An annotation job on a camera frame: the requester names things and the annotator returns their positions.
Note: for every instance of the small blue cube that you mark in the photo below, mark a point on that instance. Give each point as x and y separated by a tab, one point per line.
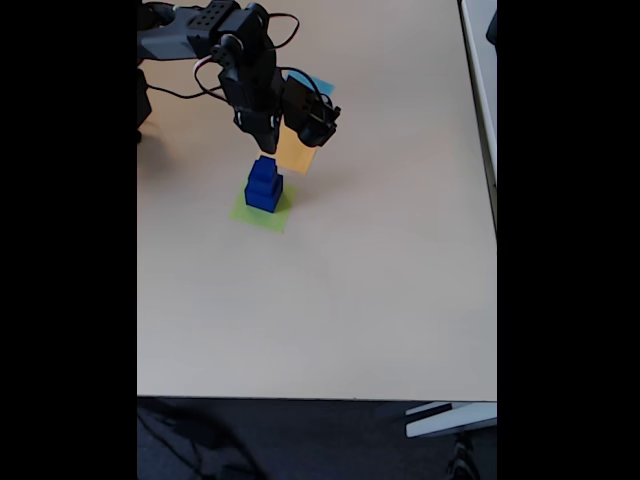
264	164

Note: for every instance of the medium blue cube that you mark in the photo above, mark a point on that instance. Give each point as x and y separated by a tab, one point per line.
260	184

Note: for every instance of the large blue cube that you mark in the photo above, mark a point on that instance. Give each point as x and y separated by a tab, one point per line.
265	202

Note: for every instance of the orange paper square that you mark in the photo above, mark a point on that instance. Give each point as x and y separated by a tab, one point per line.
295	155

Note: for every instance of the blue paper square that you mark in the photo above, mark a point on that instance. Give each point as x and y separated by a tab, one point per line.
322	84

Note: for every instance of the green paper square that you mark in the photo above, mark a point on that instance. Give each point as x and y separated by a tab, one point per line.
272	222

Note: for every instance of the white side table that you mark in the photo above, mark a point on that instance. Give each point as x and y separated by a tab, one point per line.
482	75

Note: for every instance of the dark object on side table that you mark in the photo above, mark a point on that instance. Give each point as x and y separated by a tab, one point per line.
493	27

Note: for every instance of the white table foot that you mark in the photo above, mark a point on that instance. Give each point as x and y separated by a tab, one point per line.
450	420

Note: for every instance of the black camera box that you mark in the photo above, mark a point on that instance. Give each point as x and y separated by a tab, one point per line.
310	112

